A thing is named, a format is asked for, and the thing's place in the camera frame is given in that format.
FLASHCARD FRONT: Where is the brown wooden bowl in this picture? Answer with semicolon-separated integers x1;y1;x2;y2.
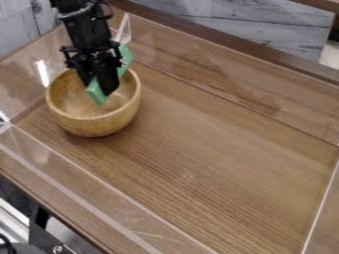
45;69;142;137

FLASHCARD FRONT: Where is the black table leg bracket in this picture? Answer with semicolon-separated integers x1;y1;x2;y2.
29;206;77;254

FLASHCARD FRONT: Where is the black cable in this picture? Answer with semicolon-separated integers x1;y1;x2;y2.
0;231;17;254

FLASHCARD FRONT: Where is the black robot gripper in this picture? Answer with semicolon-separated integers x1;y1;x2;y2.
49;0;122;96

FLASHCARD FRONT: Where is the clear acrylic corner bracket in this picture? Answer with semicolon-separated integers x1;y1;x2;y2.
110;13;131;45

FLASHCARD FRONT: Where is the clear acrylic front barrier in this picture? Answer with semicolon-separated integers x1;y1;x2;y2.
0;122;218;254

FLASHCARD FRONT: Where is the green rectangular block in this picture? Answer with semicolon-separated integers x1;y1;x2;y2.
85;42;132;105

